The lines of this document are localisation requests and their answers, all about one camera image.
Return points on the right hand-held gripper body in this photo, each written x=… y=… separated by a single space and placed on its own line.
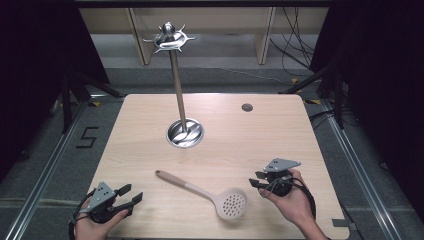
x=280 y=165

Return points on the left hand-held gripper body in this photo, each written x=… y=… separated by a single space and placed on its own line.
x=101 y=195

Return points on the metal utensil rack stand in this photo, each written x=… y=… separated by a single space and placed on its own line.
x=177 y=83

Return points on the person's left hand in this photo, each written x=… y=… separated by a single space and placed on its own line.
x=90 y=230

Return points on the person's right hand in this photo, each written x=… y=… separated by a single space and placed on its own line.
x=295 y=205

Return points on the grey table grommet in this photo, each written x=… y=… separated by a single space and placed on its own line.
x=247 y=107

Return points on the yellow floor tape piece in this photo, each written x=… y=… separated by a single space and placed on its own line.
x=314 y=101

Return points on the black metal stand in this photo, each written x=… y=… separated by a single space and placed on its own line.
x=66 y=100
x=338 y=100

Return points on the wooden shelf unit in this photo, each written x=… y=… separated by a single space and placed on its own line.
x=266 y=40

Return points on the dark curtain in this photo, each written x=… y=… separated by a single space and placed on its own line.
x=383 y=83
x=33 y=66

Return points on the aluminium floor rail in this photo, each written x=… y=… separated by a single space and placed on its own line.
x=360 y=166
x=50 y=166

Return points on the grey table corner bracket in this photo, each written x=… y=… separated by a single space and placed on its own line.
x=341 y=223

